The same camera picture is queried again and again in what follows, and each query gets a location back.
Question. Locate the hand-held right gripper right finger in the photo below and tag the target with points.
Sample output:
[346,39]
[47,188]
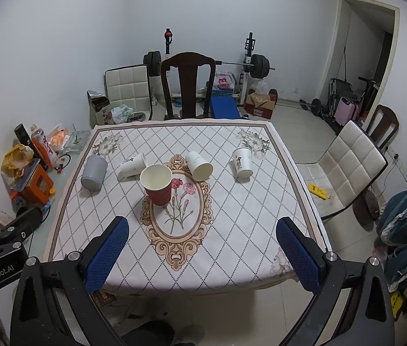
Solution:
[297,256]

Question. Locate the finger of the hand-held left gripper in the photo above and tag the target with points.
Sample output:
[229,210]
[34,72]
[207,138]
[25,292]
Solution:
[27,220]

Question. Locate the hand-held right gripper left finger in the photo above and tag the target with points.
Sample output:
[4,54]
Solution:
[108,256]

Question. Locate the grey plastic cup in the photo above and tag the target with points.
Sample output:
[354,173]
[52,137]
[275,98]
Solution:
[94,173]

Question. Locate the red paper cup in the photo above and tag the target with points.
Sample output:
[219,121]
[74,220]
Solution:
[157,189]

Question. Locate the white paper cup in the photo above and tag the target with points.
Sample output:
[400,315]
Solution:
[131,167]
[199,167]
[243,164]

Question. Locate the orange box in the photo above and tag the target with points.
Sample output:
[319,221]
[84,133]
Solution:
[38,184]

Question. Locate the yellow plastic bag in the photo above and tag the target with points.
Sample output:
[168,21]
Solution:
[15,162]

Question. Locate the yellow tool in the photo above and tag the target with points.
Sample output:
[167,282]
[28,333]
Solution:
[318,191]

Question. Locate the orange bottle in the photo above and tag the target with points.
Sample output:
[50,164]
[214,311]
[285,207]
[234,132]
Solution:
[43,147]

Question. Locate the floral diamond pattern tablecloth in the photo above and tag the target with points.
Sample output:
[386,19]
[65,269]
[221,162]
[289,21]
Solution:
[225,230]

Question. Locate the black speaker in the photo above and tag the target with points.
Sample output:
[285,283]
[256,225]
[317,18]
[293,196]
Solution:
[22,137]

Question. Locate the orange plastic bag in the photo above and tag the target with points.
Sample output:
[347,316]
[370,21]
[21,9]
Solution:
[60,138]

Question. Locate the white padded chair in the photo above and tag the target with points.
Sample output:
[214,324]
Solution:
[127,88]
[349,165]

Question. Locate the yellow packet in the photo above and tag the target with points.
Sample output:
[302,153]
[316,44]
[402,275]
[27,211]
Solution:
[397,302]

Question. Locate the printed cardboard box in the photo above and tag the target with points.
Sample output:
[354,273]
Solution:
[99,113]

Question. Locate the green white plastic bag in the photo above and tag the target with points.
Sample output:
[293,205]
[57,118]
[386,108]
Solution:
[121,114]

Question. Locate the black dumbbell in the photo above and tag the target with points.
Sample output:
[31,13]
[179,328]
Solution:
[312,106]

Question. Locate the pink suitcase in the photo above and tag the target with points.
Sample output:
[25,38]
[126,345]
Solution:
[347,112]

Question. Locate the red brown cardboard box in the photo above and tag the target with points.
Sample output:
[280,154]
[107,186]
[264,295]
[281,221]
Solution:
[261,106]

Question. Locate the dark wooden chair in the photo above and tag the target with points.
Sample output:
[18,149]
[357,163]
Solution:
[188,86]
[385,120]

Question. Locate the blue bench pad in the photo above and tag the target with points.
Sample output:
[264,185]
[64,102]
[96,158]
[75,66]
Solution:
[225,107]

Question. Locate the black folded stroller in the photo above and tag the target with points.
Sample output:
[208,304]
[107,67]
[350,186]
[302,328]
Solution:
[340,90]

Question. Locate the clear plastic bag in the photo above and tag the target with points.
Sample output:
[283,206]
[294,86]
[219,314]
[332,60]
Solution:
[261,86]

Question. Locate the red white plastic bag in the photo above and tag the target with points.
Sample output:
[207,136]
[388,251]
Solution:
[224,81]

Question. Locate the black barbell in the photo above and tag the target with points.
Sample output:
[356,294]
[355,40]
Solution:
[261,66]

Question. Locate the white barbell rack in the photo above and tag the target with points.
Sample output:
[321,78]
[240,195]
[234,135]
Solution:
[248,61]

